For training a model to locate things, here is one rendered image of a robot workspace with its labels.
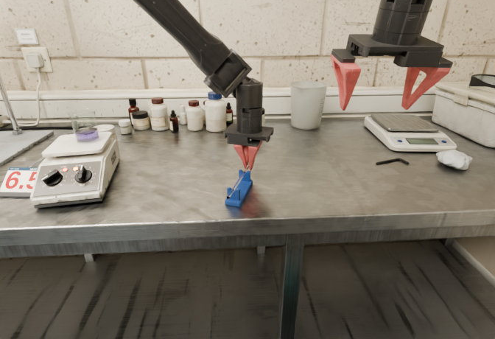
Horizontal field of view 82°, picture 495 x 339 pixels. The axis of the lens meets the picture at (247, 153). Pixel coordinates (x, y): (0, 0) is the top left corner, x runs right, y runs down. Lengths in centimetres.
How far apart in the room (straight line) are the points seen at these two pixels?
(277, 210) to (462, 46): 108
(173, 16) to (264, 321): 105
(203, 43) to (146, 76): 68
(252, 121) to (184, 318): 87
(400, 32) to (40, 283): 155
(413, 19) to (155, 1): 34
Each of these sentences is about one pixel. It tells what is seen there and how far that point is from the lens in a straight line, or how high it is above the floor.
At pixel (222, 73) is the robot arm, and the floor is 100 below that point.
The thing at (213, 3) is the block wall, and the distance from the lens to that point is 112.
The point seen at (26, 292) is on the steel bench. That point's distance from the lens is 159.
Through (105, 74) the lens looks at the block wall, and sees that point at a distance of 122.
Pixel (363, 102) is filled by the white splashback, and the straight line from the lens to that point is 123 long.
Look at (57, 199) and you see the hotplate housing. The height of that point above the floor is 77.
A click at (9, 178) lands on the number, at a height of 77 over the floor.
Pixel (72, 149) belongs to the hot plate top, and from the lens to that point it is 72.
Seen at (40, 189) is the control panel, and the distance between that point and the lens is 70.
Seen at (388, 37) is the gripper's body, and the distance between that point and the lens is 42.
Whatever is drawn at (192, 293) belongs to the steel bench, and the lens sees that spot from 132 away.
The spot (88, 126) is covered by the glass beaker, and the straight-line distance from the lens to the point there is 73.
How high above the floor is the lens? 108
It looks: 24 degrees down
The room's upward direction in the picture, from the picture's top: straight up
